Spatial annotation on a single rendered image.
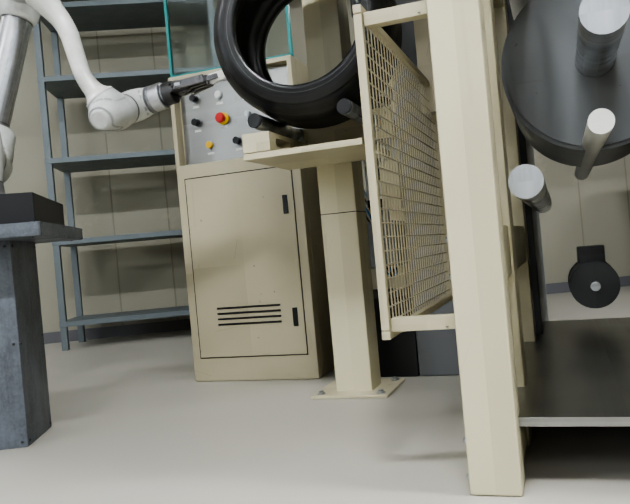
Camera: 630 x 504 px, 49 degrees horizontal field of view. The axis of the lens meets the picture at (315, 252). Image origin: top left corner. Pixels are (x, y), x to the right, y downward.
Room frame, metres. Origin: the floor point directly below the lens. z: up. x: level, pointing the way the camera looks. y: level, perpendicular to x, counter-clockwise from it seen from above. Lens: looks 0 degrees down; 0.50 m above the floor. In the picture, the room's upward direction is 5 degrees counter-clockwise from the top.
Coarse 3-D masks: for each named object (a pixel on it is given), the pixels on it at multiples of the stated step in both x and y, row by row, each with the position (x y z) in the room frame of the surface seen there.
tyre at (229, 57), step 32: (224, 0) 2.09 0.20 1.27; (256, 0) 2.31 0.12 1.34; (288, 0) 2.33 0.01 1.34; (384, 0) 1.99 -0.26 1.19; (224, 32) 2.09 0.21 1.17; (256, 32) 2.34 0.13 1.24; (224, 64) 2.11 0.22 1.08; (256, 64) 2.34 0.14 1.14; (352, 64) 1.99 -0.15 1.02; (384, 64) 2.04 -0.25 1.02; (256, 96) 2.07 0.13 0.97; (288, 96) 2.04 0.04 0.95; (320, 96) 2.01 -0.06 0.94; (352, 96) 2.04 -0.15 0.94
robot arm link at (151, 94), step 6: (156, 84) 2.29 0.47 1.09; (144, 90) 2.29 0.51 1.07; (150, 90) 2.28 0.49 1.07; (156, 90) 2.27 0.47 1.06; (144, 96) 2.29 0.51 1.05; (150, 96) 2.28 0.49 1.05; (156, 96) 2.27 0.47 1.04; (150, 102) 2.29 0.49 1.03; (156, 102) 2.28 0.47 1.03; (162, 102) 2.29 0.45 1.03; (150, 108) 2.30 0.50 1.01; (156, 108) 2.30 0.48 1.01; (162, 108) 2.31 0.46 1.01
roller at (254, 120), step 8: (248, 120) 2.08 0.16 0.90; (256, 120) 2.07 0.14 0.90; (264, 120) 2.09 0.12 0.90; (272, 120) 2.16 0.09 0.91; (256, 128) 2.08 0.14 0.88; (264, 128) 2.12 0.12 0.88; (272, 128) 2.16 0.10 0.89; (280, 128) 2.21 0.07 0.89; (288, 128) 2.28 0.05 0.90; (288, 136) 2.30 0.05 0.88; (296, 136) 2.35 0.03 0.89
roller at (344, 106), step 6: (342, 102) 1.98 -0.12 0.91; (348, 102) 1.98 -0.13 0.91; (342, 108) 1.98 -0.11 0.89; (348, 108) 1.98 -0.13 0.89; (354, 108) 2.00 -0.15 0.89; (360, 108) 2.07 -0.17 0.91; (342, 114) 2.00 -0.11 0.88; (348, 114) 2.00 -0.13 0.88; (354, 114) 2.03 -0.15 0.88; (360, 114) 2.07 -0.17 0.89; (372, 114) 2.21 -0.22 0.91; (354, 120) 2.10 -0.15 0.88; (360, 120) 2.11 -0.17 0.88; (378, 126) 2.29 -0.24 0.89
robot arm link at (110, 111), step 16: (32, 0) 2.25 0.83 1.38; (48, 0) 2.25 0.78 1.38; (48, 16) 2.27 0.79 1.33; (64, 16) 2.27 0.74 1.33; (64, 32) 2.25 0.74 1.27; (64, 48) 2.24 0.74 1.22; (80, 48) 2.23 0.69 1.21; (80, 64) 2.19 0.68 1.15; (80, 80) 2.18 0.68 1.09; (96, 80) 2.20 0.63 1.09; (96, 96) 2.16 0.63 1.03; (112, 96) 2.17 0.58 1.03; (128, 96) 2.25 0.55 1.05; (96, 112) 2.13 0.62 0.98; (112, 112) 2.14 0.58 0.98; (128, 112) 2.20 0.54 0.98; (96, 128) 2.16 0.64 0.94; (112, 128) 2.16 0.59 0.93
